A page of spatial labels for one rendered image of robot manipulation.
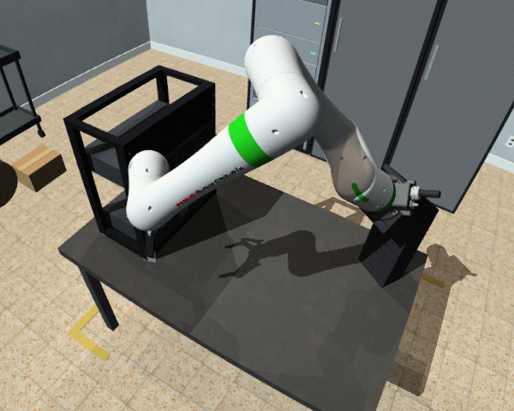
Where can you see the black server rack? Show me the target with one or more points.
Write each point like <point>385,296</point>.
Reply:
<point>170,129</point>

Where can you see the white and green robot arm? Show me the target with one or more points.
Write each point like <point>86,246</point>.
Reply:
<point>288,114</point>

